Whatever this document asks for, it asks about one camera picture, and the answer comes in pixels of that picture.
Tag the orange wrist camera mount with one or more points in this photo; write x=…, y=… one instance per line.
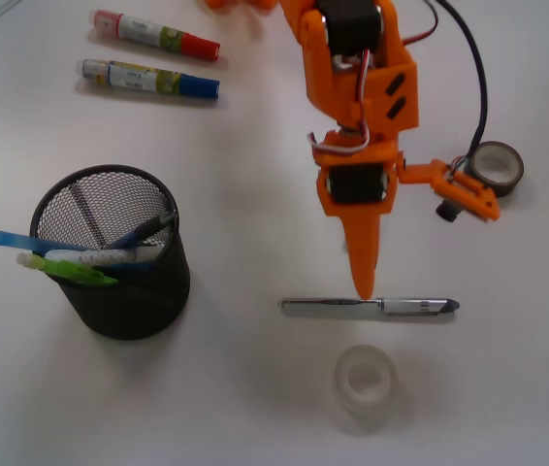
x=459, y=192

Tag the green plastic pen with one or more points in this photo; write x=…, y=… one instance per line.
x=69, y=271

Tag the light blue capped pen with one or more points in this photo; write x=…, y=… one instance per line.
x=41, y=247

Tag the dark blue click pen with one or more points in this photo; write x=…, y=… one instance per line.
x=143, y=231

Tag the clear tape roll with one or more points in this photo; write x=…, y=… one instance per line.
x=365, y=385

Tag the white slim pen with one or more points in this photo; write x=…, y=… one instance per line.
x=106, y=258

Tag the black mesh pen holder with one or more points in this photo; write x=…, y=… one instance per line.
x=93, y=208

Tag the red capped marker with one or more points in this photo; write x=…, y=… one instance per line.
x=147, y=33

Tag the blue capped marker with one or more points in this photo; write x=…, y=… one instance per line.
x=136, y=77

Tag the small dark brown tape roll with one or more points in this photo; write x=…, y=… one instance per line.
x=497, y=166

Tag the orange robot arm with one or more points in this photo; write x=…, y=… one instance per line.
x=360, y=74

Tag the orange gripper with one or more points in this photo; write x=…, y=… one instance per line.
x=359, y=177

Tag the silver rollerball pen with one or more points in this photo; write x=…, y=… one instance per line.
x=373, y=309

